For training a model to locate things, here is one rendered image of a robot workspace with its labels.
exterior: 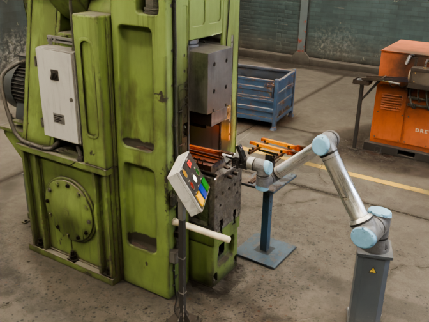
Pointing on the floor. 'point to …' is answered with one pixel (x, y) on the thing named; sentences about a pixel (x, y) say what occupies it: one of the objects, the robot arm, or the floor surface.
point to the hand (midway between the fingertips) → (223, 153)
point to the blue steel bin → (265, 93)
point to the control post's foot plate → (184, 317)
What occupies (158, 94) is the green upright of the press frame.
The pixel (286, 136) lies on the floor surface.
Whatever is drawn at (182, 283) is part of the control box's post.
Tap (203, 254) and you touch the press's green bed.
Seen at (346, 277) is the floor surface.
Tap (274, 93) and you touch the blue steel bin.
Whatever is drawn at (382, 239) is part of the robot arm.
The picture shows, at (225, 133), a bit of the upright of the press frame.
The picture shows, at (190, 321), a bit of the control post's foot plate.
